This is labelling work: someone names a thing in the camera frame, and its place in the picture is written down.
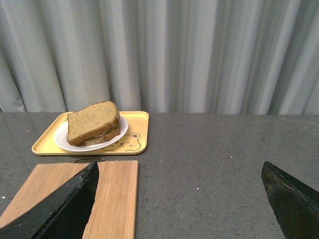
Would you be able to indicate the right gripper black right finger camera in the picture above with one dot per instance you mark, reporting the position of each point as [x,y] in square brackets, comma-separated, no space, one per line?
[295,204]

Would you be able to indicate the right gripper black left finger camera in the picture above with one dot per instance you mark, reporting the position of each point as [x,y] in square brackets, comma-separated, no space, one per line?
[63,214]

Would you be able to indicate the yellow bear tray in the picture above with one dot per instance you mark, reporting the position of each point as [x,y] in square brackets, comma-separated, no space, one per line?
[133,142]

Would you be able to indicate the wooden cutting board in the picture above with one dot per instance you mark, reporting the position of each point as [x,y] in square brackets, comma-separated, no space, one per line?
[114,211]

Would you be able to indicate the bread slice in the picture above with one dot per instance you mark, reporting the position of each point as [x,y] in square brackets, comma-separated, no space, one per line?
[106,136]
[91,121]

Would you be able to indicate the grey pleated curtain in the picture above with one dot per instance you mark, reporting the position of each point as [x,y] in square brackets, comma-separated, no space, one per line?
[258,57]

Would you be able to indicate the white round plate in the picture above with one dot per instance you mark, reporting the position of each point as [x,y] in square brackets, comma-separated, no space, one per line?
[61,138]

